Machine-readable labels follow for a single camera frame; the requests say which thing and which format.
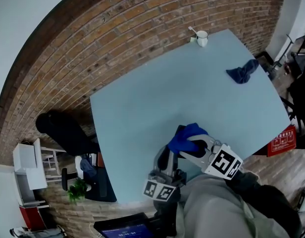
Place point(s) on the black calculator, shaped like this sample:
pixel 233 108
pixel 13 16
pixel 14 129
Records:
pixel 180 129

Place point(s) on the white stool frame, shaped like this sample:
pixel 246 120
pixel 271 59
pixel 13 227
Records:
pixel 54 157

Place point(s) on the person's grey sweatshirt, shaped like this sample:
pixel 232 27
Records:
pixel 212 214

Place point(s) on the black high-back office chair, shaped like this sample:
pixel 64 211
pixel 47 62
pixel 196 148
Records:
pixel 66 135

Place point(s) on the small pale green box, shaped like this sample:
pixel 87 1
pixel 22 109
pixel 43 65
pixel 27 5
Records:
pixel 193 39

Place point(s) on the red cabinet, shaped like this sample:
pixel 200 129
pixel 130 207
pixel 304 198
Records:
pixel 31 218

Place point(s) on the person's right forearm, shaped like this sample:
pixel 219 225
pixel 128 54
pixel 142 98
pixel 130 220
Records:
pixel 261 197

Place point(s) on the white cabinet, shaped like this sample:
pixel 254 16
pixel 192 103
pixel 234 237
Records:
pixel 23 157

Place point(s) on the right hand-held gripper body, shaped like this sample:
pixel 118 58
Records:
pixel 224 162

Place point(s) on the dark navy cloth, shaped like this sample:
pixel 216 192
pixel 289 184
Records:
pixel 241 74

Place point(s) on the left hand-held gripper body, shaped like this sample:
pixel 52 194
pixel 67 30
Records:
pixel 158 191

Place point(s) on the red box with white print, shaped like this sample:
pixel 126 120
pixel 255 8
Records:
pixel 282 142

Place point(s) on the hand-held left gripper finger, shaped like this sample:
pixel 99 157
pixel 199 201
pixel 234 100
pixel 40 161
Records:
pixel 172 162
pixel 158 161

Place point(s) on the person's left forearm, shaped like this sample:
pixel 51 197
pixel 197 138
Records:
pixel 165 212

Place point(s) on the black tablet with timer screen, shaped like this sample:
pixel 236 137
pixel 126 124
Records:
pixel 122 228

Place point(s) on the white toothbrush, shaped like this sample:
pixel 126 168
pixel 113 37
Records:
pixel 192 30

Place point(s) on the metal desk frame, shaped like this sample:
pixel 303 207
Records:
pixel 288 48

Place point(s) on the grey-blue garment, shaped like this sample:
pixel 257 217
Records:
pixel 88 167

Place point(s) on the green potted plant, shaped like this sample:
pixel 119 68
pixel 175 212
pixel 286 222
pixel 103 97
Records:
pixel 77 191

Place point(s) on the bright blue cloth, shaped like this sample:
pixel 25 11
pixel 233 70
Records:
pixel 182 142

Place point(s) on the white enamel mug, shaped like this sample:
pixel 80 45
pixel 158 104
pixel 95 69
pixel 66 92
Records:
pixel 202 40

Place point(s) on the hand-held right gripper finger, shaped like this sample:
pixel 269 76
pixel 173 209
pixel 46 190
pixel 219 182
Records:
pixel 202 139
pixel 192 155

